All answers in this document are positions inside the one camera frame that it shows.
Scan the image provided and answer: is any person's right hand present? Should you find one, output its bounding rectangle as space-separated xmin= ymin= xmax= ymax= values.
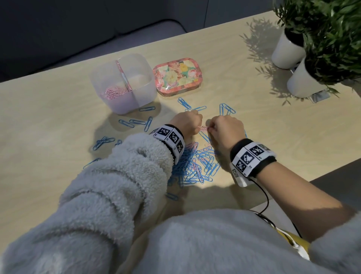
xmin=206 ymin=114 xmax=247 ymax=155

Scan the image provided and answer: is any green potted plant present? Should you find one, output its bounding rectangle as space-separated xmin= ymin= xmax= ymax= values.
xmin=303 ymin=0 xmax=361 ymax=98
xmin=273 ymin=0 xmax=321 ymax=39

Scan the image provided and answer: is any group of blue paper clips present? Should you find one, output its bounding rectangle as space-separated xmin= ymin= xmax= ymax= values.
xmin=83 ymin=97 xmax=237 ymax=170

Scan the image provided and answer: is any yellow fabric piece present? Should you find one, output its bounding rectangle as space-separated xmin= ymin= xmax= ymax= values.
xmin=278 ymin=228 xmax=311 ymax=260

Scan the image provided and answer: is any dark grey sofa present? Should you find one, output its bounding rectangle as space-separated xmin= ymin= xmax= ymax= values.
xmin=0 ymin=0 xmax=280 ymax=82

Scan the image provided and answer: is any left marker wristband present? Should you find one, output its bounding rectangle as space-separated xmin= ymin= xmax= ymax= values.
xmin=149 ymin=124 xmax=186 ymax=166

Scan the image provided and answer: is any right marker wristband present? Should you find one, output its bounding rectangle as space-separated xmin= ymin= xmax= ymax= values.
xmin=230 ymin=139 xmax=278 ymax=178

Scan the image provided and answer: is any clear plastic divided box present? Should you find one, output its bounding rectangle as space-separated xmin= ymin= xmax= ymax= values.
xmin=90 ymin=53 xmax=157 ymax=116

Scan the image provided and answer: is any black right camera cable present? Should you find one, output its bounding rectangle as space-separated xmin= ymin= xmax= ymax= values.
xmin=248 ymin=178 xmax=304 ymax=239

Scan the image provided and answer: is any person's left forearm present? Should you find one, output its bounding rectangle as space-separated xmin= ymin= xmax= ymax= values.
xmin=0 ymin=132 xmax=174 ymax=274

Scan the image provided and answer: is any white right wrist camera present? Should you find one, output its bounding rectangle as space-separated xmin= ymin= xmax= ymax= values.
xmin=230 ymin=163 xmax=255 ymax=188

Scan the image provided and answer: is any person's left hand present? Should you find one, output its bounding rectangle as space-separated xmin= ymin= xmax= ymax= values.
xmin=168 ymin=110 xmax=204 ymax=139

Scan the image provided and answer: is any heap of pink paper clips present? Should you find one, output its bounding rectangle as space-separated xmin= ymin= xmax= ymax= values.
xmin=105 ymin=85 xmax=128 ymax=100

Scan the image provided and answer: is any marker wristband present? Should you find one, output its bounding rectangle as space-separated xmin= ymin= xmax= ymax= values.
xmin=230 ymin=139 xmax=278 ymax=178
xmin=149 ymin=124 xmax=186 ymax=166

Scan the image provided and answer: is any small silver object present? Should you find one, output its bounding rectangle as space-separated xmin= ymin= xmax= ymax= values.
xmin=309 ymin=90 xmax=331 ymax=103

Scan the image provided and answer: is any person's right forearm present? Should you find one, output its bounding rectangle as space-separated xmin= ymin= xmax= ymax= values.
xmin=255 ymin=162 xmax=357 ymax=243

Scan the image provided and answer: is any floral tin lid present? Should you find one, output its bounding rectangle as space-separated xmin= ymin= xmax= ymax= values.
xmin=152 ymin=58 xmax=201 ymax=97

